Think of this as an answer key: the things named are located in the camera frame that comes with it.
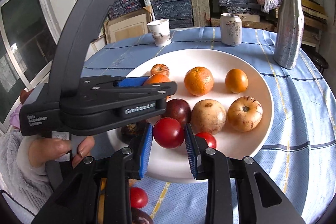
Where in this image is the person's left hand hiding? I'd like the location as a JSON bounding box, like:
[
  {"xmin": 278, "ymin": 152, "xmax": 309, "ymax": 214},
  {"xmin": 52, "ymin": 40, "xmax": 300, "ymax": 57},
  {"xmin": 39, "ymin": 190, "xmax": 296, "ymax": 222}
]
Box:
[{"xmin": 28, "ymin": 136, "xmax": 95, "ymax": 168}]

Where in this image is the dark red plum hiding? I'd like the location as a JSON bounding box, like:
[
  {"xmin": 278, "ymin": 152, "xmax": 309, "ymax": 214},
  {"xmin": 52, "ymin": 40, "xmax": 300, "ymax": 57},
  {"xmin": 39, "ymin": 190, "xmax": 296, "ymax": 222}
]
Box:
[{"xmin": 162, "ymin": 98, "xmax": 191, "ymax": 125}]

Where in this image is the red cherry tomato front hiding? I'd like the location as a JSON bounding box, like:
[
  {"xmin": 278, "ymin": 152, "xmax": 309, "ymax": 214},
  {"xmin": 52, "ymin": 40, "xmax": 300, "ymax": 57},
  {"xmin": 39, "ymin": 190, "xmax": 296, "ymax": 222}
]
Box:
[{"xmin": 129, "ymin": 187, "xmax": 148, "ymax": 209}]

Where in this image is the white paper cup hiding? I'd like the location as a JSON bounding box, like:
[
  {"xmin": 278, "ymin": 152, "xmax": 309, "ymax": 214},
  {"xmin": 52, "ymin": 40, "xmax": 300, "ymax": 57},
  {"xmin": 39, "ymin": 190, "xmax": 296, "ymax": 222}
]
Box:
[{"xmin": 147, "ymin": 19, "xmax": 171, "ymax": 47}]

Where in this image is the dark mangosteen hidden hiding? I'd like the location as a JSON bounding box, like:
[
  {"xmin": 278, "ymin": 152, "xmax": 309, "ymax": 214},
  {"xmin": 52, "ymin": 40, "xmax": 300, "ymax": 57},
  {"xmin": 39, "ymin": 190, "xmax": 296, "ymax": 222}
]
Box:
[{"xmin": 131, "ymin": 208, "xmax": 154, "ymax": 224}]

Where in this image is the brown kiwi-like fruit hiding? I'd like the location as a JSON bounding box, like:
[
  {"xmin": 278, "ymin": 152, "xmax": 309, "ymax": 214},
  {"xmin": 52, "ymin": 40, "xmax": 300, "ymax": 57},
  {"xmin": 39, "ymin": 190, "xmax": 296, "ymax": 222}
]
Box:
[{"xmin": 191, "ymin": 100, "xmax": 227, "ymax": 135}]

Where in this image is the grey sleeved left forearm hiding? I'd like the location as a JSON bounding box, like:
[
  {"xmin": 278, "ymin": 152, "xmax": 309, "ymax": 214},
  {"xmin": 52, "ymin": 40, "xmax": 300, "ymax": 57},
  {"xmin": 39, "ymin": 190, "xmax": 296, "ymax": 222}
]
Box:
[{"xmin": 1, "ymin": 131, "xmax": 53, "ymax": 215}]

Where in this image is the dark brown mangosteen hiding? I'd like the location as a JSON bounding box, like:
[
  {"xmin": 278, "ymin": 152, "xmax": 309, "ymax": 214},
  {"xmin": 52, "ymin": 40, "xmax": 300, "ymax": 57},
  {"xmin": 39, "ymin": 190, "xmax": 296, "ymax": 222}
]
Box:
[{"xmin": 121, "ymin": 121, "xmax": 146, "ymax": 144}]

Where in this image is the white beverage can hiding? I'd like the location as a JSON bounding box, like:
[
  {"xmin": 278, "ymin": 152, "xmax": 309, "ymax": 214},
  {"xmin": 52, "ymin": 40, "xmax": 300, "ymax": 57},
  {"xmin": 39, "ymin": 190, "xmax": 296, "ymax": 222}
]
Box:
[{"xmin": 220, "ymin": 13, "xmax": 242, "ymax": 46}]

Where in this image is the small orange tomato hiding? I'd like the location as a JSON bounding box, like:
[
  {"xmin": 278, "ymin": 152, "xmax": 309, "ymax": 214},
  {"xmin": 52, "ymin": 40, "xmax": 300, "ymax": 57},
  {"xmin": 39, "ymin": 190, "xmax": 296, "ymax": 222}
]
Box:
[{"xmin": 225, "ymin": 68, "xmax": 249, "ymax": 93}]

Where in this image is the large white oval plate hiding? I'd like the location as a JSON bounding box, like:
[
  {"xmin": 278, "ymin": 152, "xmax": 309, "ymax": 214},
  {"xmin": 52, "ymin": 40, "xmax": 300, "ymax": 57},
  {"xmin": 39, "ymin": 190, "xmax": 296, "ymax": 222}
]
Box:
[{"xmin": 106, "ymin": 48, "xmax": 275, "ymax": 184}]

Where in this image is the pale striped small apple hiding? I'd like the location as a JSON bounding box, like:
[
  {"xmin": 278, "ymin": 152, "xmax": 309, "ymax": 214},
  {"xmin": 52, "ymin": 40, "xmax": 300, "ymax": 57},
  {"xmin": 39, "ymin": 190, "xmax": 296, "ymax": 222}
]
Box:
[{"xmin": 227, "ymin": 96, "xmax": 263, "ymax": 132}]

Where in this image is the red cherry tomato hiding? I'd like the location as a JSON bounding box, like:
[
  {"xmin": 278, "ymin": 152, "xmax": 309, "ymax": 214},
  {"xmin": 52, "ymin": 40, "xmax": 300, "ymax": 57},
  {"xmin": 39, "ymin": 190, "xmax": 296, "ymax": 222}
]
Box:
[
  {"xmin": 195, "ymin": 132, "xmax": 217, "ymax": 149},
  {"xmin": 129, "ymin": 187, "xmax": 148, "ymax": 209},
  {"xmin": 153, "ymin": 117, "xmax": 184, "ymax": 149}
]

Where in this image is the silver metal bottle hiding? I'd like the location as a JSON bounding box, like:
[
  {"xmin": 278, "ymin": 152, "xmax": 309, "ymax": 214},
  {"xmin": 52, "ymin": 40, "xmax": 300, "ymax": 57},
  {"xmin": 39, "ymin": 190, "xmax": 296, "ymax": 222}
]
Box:
[{"xmin": 274, "ymin": 0, "xmax": 304, "ymax": 69}]

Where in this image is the brown plush toy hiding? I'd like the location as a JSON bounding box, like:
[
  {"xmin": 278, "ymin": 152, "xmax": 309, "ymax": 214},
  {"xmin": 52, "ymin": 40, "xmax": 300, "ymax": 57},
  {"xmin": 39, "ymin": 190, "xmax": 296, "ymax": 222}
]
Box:
[{"xmin": 19, "ymin": 89, "xmax": 33, "ymax": 105}]

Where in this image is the black round stool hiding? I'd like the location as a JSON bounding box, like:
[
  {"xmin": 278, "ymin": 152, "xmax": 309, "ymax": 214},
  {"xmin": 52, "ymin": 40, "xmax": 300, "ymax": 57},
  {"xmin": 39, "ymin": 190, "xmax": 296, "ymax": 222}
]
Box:
[{"xmin": 306, "ymin": 51, "xmax": 329, "ymax": 74}]

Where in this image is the yellow-orange persimmon fruit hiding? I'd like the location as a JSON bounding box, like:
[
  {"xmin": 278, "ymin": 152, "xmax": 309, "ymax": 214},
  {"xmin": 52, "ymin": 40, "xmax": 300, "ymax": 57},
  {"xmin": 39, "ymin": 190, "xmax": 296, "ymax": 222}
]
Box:
[{"xmin": 97, "ymin": 178, "xmax": 106, "ymax": 224}]

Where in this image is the large orange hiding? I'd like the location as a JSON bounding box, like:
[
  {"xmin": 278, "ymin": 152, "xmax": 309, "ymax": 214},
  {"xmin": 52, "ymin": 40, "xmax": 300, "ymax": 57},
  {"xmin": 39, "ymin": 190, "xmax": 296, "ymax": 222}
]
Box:
[
  {"xmin": 184, "ymin": 67, "xmax": 214, "ymax": 96},
  {"xmin": 143, "ymin": 73, "xmax": 170, "ymax": 85}
]

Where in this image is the wooden framed panel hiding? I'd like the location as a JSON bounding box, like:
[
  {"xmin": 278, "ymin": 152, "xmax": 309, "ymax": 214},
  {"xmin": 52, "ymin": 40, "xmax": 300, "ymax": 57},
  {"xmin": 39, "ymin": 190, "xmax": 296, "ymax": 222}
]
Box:
[{"xmin": 104, "ymin": 6, "xmax": 153, "ymax": 44}]

